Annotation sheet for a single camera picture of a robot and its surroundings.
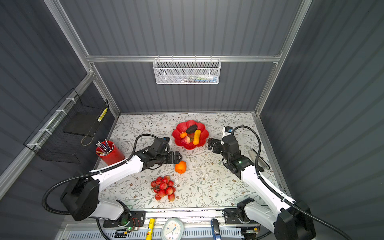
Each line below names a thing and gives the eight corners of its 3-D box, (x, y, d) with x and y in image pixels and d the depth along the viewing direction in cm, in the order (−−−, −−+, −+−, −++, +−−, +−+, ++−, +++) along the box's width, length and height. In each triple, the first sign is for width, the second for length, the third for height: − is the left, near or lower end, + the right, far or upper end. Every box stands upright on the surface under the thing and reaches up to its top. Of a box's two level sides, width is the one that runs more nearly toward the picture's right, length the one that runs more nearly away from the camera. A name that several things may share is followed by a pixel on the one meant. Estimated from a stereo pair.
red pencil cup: (105, 168, 93) (90, 155, 80) (111, 154, 99) (98, 140, 86) (121, 168, 93) (109, 155, 80) (126, 154, 99) (116, 140, 86)
